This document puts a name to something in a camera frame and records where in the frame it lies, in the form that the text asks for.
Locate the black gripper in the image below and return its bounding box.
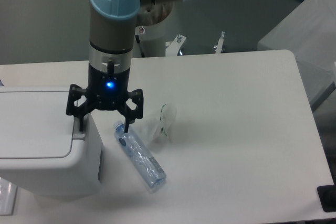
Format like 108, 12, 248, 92
66, 65, 143, 133

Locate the white trash can lid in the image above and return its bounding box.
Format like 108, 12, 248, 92
1, 89, 74, 159

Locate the white trash can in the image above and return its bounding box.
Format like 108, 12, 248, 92
1, 87, 103, 196

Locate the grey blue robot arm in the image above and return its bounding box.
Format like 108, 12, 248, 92
66, 0, 176, 130

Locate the crumpled clear plastic wrapper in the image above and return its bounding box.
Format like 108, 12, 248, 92
138, 103, 177, 146

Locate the clear plastic water bottle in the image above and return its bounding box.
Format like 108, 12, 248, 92
113, 121, 166, 190

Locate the white covered side table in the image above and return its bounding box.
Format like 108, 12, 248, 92
257, 0, 335, 110

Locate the black device at table edge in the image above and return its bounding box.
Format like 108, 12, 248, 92
317, 185, 335, 212

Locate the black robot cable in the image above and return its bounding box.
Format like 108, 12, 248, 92
135, 28, 145, 58

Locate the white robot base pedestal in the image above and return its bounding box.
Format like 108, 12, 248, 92
132, 2, 173, 58

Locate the white middle mounting bracket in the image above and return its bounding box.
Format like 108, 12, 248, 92
165, 34, 186, 56

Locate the white mounting bracket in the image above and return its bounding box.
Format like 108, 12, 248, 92
165, 34, 186, 56
213, 31, 225, 54

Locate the white right mounting bracket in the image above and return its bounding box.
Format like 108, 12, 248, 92
213, 31, 225, 54

